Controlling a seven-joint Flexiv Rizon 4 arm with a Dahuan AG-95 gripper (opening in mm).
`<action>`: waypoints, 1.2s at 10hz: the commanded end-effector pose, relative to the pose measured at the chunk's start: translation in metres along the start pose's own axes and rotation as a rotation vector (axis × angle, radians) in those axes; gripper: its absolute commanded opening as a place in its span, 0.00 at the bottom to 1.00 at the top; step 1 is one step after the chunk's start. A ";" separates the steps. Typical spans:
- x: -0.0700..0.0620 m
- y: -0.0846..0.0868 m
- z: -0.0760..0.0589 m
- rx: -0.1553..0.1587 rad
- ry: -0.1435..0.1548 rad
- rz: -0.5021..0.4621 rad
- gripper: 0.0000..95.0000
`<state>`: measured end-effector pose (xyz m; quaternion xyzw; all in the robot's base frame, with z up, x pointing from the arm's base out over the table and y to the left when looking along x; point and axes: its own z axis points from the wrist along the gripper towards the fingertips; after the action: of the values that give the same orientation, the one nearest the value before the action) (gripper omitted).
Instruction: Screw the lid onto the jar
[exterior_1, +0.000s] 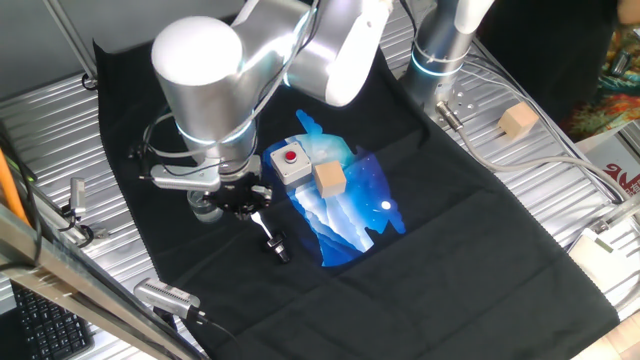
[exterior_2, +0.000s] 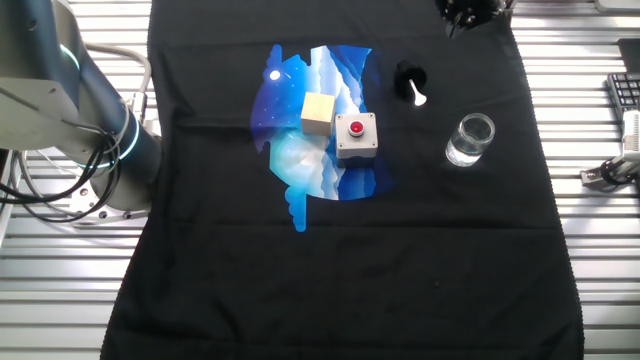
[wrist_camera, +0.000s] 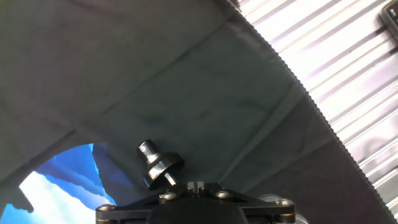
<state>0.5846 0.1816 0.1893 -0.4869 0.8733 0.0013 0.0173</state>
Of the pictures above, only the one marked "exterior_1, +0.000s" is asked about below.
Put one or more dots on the orange tube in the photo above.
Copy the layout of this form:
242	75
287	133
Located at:
10	190

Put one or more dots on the black cloth with blue print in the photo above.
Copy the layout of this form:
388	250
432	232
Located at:
450	250

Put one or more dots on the small silver exterior camera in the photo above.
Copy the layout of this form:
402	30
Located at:
77	195

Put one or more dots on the aluminium frame beam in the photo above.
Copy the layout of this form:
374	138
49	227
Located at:
75	295

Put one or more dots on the aluminium camera bracket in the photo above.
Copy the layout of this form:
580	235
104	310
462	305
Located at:
100	233

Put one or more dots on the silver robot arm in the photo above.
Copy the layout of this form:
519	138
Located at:
200	90

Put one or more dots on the person in black shirt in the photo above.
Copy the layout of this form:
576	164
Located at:
550	50

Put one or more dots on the black keyboard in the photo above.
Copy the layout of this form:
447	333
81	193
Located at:
50	330

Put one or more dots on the white panel with red logo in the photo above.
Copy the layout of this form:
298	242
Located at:
620	172

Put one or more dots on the white flat device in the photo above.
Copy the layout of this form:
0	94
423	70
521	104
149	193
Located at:
600	260

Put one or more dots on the silver ribbed exterior camera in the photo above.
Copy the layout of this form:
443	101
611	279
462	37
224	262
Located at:
165	296

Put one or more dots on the colourful patterned cloth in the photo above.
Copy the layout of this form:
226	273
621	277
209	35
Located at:
615	105

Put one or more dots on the clear glass jar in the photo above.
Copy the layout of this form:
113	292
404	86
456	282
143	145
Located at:
202	212

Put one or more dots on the small dark metal object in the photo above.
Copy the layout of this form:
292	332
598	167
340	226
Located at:
620	62

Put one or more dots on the wooden cube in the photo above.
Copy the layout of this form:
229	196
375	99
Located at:
330	180
517	120

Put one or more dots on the grey box with red button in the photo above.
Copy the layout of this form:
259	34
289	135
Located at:
292	167

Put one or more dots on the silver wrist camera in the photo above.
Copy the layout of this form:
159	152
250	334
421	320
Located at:
180	178

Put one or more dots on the thin metal pole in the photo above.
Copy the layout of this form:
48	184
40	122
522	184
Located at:
70	37

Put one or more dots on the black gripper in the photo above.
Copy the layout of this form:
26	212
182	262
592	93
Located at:
232	197

